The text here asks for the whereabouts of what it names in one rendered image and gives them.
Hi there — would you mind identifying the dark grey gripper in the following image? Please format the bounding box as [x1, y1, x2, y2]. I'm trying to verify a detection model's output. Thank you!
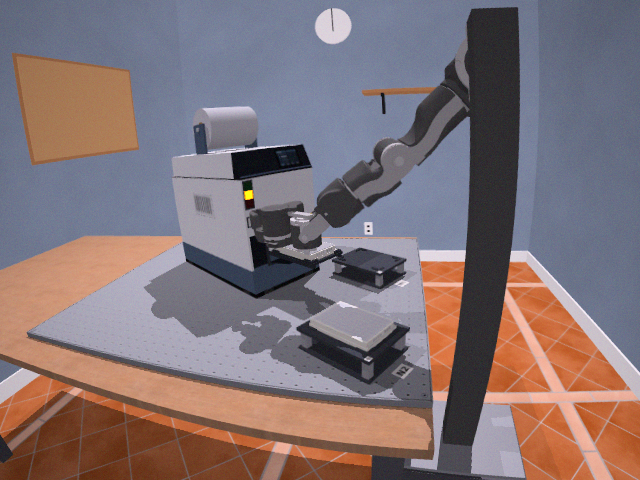
[249, 201, 313, 248]

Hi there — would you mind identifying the grey roll on bracket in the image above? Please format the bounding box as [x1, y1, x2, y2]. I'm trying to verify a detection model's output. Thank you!
[193, 106, 258, 150]

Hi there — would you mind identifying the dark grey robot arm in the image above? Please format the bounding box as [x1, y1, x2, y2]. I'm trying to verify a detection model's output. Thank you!
[290, 24, 470, 255]

